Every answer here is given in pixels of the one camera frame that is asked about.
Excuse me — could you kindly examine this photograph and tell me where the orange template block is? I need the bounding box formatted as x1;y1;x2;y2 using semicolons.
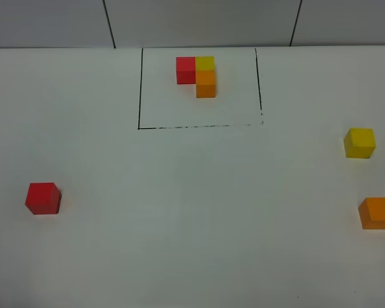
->
196;70;217;98

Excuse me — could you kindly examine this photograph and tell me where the red template block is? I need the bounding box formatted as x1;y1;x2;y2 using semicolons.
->
176;56;196;85

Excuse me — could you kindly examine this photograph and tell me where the yellow template block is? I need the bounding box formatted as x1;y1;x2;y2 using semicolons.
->
195;56;215;71

